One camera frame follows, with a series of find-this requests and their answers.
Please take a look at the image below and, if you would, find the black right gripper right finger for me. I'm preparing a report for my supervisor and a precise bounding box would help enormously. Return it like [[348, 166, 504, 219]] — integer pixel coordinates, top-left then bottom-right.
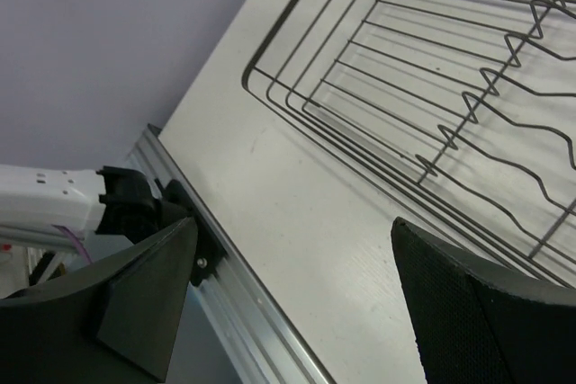
[[391, 218, 575, 383]]

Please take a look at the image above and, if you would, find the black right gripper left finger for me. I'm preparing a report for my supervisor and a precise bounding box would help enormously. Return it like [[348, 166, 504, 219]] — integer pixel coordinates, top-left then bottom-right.
[[1, 218, 198, 383]]

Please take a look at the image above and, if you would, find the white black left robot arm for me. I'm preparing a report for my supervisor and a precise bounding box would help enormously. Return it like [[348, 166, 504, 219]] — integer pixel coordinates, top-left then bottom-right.
[[1, 165, 160, 244]]

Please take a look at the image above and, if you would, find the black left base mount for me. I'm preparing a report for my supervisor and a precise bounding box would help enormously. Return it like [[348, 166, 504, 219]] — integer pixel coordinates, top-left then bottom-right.
[[154, 178, 227, 287]]

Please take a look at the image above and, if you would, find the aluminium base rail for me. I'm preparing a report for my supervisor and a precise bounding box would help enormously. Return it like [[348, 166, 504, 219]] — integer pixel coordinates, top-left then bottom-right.
[[129, 124, 333, 383]]

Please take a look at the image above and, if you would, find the grey wire dish rack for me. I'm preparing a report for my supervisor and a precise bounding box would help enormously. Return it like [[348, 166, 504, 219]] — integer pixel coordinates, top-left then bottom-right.
[[241, 0, 575, 287]]

